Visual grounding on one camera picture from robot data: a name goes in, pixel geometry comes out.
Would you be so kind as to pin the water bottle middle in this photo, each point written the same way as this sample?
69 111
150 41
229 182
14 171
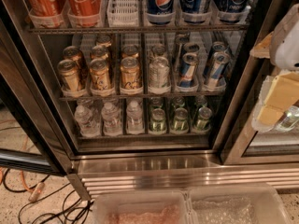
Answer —
112 119

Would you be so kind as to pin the clear plastic bin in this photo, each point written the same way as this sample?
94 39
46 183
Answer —
236 204
141 207

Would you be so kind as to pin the clear plastic bin left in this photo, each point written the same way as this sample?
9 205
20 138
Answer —
141 207

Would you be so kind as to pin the orange can front left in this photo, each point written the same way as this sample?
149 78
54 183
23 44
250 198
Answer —
70 75

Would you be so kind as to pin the wire shelf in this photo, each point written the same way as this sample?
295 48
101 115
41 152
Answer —
145 95
138 30

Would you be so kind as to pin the steel fridge body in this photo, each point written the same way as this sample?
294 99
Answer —
226 154

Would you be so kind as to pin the blue pepsi can left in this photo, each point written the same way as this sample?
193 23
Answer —
160 11

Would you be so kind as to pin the open fridge door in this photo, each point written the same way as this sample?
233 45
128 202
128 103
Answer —
28 87

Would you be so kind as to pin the water bottle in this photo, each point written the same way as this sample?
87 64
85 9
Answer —
88 125
112 119
135 122

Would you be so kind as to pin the blue silver can front right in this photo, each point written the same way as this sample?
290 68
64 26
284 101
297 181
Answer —
216 67

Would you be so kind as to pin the blue silver can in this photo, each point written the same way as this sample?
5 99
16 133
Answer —
218 47
191 47
216 67
187 69

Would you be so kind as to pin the green can middle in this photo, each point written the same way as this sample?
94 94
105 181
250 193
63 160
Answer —
179 122

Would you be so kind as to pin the clear plastic bin right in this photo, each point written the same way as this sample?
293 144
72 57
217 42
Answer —
236 204

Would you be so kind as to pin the orange can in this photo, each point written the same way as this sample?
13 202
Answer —
70 75
75 54

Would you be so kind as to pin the orange can back left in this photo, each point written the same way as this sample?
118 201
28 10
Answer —
75 54

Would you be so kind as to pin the red cola can right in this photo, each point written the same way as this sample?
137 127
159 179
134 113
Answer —
85 11

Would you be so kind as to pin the blue silver can back right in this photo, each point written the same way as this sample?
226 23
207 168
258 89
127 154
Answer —
218 47

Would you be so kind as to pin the orange can column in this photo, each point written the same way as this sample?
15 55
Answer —
100 51
130 51
130 73
99 70
104 40

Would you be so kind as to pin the green can right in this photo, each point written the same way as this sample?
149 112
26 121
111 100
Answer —
202 119

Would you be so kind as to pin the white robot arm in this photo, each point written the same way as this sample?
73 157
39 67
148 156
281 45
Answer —
281 47

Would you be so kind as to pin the blue silver can back left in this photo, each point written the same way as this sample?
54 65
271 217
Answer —
191 47

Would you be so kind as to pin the water bottle left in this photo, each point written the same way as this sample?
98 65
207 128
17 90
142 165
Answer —
88 125

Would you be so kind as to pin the water bottle right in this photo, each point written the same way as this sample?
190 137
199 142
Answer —
135 122

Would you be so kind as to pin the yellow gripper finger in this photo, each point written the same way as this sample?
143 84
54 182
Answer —
269 115
284 91

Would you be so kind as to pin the blue silver can front left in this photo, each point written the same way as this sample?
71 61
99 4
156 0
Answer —
187 69

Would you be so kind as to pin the empty white can tray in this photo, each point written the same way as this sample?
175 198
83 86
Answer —
123 13

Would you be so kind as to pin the middle wire shelf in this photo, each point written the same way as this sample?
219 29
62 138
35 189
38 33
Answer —
145 95

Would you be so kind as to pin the top wire shelf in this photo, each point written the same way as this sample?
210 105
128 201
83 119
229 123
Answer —
138 30

